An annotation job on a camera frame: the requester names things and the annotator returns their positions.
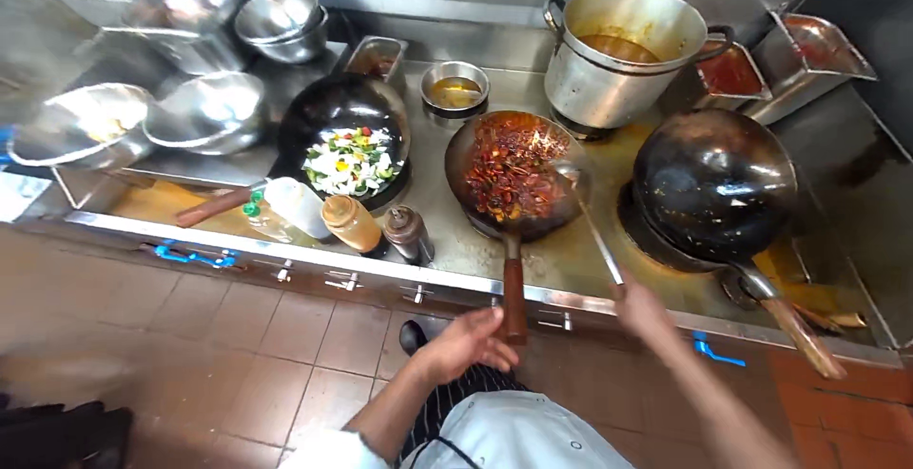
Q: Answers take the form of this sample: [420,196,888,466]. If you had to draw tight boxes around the person's right forearm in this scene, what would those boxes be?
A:
[641,318,801,469]

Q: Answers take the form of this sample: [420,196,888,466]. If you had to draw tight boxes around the person's right hand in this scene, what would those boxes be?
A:
[613,270,676,357]

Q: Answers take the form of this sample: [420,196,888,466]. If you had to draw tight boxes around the clear bottle with green cap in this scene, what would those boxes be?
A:
[242,190,293,244]

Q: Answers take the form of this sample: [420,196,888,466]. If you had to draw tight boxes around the wok with reddish-brown handle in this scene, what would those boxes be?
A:
[444,110,593,346]

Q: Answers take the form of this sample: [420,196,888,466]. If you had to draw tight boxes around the small rectangular metal container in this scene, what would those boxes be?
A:
[345,35,409,96]

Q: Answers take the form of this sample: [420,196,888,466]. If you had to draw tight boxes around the black floor mat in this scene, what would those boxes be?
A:
[0,392,135,469]

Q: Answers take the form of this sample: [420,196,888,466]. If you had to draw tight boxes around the person's legs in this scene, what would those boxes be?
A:
[398,320,532,467]

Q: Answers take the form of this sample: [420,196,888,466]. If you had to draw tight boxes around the red chili stir-fry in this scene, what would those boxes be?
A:
[464,114,572,223]

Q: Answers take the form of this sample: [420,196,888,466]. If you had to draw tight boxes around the blue valve handle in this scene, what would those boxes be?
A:
[190,249,238,269]
[692,331,747,368]
[154,240,195,264]

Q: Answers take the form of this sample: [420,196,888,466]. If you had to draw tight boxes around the wide shiny metal bowl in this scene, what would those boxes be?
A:
[143,71,267,156]
[8,82,155,171]

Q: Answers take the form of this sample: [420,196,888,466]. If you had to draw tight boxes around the rectangular container of red sauce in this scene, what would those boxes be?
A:
[658,39,773,117]

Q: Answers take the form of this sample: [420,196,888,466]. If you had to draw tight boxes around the orange sauce squeeze bottle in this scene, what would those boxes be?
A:
[320,194,383,254]

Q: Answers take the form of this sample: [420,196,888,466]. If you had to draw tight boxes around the person's body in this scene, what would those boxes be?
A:
[280,391,636,469]

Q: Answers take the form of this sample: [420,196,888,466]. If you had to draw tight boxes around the black burner ring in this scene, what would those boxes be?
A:
[617,181,728,274]

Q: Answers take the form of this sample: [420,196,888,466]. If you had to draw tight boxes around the dark brown squeeze bottle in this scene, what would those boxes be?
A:
[383,204,435,267]

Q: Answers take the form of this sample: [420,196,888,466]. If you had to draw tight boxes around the black wok with worn handle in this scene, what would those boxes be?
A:
[632,108,847,381]

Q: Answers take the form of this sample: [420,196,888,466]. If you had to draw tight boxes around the small metal bowl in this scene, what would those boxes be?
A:
[234,0,321,45]
[246,5,330,65]

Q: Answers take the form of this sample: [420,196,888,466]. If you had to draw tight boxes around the large metal stock pot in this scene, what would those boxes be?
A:
[543,0,736,130]

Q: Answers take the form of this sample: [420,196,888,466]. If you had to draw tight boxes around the black wok with brown handle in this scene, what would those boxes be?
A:
[175,73,412,229]

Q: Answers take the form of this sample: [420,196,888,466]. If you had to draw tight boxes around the deep rectangular metal container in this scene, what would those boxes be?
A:
[740,11,879,127]

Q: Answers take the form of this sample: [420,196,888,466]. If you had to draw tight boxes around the person's left hand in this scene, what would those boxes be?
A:
[411,305,521,389]

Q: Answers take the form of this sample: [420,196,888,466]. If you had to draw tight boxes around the white plastic bottle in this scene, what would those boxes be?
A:
[263,176,333,241]

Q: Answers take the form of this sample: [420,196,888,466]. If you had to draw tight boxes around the stainless steel stove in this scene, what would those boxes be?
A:
[51,11,913,370]

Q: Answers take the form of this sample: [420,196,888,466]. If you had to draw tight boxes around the round metal container of oil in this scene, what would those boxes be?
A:
[419,61,492,119]

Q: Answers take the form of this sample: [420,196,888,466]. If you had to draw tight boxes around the person's left forearm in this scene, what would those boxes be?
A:
[342,359,437,466]

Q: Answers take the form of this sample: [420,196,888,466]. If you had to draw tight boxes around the chopped white and green vegetables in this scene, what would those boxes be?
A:
[302,127,403,199]

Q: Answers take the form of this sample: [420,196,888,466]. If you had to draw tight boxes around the metal ladle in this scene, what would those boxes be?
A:
[551,159,626,286]

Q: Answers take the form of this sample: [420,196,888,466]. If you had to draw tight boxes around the brown soup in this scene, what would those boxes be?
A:
[577,33,661,65]

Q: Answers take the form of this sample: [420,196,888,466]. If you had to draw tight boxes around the wooden sticks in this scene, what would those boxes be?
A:
[790,303,868,334]

